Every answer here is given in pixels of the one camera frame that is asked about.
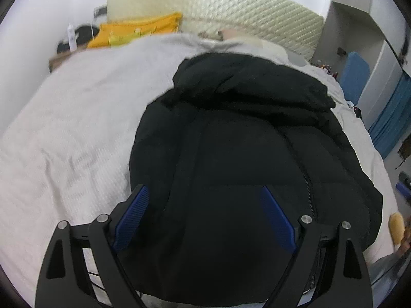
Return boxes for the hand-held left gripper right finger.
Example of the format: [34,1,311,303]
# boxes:
[259,186,375,308]

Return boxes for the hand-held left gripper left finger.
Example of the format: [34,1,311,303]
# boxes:
[35,184,150,308]

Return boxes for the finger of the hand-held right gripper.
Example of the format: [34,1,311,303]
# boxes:
[396,172,411,200]

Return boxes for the black puffer jacket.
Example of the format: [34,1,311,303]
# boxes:
[128,53,385,307]

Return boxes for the person's right hand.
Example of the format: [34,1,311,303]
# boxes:
[389,213,411,255]

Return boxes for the blue curtain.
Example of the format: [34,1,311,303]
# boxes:
[367,72,411,160]

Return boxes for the person's light blue clothing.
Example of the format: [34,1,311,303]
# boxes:
[370,252,407,285]

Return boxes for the bed with grey sheet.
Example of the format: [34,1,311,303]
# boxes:
[0,33,400,308]

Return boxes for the white and grey wardrobe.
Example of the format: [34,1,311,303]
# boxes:
[324,0,411,129]

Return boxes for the blue towel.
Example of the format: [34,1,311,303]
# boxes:
[338,51,370,104]

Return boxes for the row of small bottles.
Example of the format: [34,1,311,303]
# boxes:
[316,64,340,78]

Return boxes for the wooden nightstand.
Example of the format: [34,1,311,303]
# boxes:
[48,49,88,72]

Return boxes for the grey and pink patchwork pillow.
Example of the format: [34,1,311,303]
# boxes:
[197,29,289,59]

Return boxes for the yellow pillow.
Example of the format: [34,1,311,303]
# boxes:
[87,12,183,50]

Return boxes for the black bag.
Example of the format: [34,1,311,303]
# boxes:
[57,24,101,54]

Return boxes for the white plastic bottle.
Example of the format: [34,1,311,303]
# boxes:
[67,22,78,52]

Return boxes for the cream quilted headboard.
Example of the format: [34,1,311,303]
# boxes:
[107,0,325,62]

